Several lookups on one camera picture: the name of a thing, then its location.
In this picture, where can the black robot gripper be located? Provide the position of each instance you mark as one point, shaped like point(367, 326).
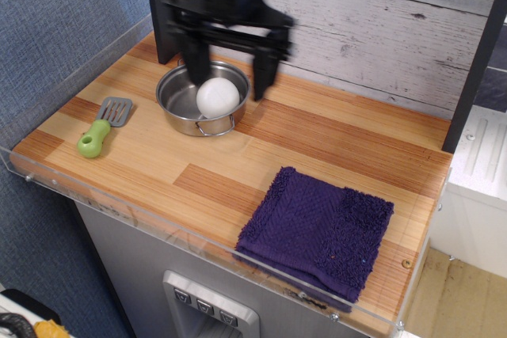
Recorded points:
point(250, 26)

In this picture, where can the green handled grey spatula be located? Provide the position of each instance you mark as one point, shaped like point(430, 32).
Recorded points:
point(114, 112)

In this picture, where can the purple folded towel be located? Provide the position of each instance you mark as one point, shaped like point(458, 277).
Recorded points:
point(316, 232)

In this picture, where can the white ball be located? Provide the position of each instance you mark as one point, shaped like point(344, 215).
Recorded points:
point(217, 97)

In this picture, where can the small stainless steel pot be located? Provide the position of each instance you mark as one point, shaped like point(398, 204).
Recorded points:
point(176, 94)

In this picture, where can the grey toy fridge cabinet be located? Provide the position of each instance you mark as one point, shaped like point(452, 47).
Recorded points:
point(136, 249)

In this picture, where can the silver dispenser button panel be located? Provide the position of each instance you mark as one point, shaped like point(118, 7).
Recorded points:
point(198, 311)

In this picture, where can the white toy sink unit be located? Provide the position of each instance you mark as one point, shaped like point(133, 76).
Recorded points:
point(469, 223)

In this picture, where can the clear acrylic guard rail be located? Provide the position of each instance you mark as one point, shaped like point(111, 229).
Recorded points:
point(381, 87)

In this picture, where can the dark right upright post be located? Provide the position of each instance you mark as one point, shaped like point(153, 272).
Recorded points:
point(479, 64)

